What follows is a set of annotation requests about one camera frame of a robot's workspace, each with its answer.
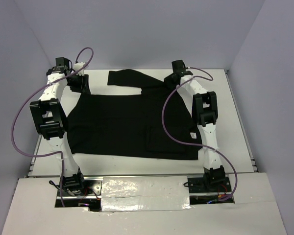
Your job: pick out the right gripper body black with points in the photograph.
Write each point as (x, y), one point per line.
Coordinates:
(169, 81)

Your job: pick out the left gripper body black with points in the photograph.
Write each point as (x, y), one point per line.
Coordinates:
(78, 83)

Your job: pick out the black long sleeve shirt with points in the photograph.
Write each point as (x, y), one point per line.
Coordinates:
(130, 125)

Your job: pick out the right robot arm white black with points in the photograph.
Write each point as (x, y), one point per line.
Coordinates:
(204, 114)

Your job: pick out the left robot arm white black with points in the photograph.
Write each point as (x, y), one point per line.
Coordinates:
(52, 123)

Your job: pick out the silver foil sheet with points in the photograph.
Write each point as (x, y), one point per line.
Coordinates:
(132, 194)

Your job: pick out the white foam board front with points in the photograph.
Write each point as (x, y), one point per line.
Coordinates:
(254, 212)

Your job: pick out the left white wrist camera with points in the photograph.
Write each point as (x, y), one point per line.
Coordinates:
(80, 67)

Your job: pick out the aluminium rail left edge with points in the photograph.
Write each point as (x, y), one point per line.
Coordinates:
(32, 163)

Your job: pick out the aluminium rail edge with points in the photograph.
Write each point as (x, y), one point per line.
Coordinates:
(32, 163)
(252, 159)

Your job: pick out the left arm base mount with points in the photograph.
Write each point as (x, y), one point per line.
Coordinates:
(88, 197)

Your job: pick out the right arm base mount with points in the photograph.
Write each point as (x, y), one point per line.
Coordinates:
(199, 186)

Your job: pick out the aluminium rail right edge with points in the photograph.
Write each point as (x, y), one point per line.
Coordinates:
(252, 159)

